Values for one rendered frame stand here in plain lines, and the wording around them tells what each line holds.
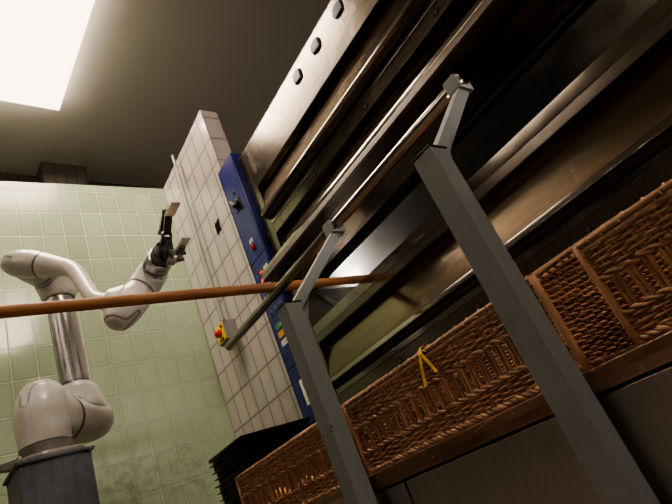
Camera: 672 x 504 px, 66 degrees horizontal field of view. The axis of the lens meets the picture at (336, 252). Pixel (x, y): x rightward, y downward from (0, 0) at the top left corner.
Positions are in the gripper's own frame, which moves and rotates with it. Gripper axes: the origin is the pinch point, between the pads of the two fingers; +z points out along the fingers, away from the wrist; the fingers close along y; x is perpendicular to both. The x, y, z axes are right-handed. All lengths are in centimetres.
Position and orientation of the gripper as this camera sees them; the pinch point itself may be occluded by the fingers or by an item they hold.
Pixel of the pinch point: (179, 221)
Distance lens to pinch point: 170.5
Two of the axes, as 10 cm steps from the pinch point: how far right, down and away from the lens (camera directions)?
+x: -7.8, 0.3, -6.3
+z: 5.1, -5.5, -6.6
